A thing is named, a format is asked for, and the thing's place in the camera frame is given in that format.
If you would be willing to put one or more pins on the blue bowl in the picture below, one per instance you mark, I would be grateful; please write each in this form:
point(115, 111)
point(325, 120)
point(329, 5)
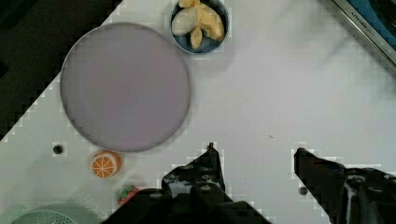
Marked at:
point(208, 45)

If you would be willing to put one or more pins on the lilac round plate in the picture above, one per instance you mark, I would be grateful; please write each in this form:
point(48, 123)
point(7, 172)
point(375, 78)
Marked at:
point(125, 87)

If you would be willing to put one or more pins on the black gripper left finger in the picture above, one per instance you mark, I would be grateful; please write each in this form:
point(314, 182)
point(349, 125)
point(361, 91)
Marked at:
point(203, 171)

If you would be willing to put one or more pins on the red strawberry toy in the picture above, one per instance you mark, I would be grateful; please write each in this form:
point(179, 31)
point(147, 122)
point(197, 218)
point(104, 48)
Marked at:
point(127, 194)

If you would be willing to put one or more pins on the silver toaster oven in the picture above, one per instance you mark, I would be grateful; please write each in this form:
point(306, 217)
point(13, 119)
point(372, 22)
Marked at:
point(375, 20)

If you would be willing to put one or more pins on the green perforated colander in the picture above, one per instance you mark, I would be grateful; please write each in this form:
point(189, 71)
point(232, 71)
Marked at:
point(58, 213)

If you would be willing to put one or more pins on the orange slice toy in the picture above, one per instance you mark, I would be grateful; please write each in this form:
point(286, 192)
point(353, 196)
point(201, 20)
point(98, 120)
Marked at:
point(105, 164)

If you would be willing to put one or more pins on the peeled banana toy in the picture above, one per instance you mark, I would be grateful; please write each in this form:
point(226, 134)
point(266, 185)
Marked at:
point(197, 19)

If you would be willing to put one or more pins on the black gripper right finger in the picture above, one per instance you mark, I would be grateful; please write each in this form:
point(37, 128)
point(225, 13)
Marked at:
point(347, 195)

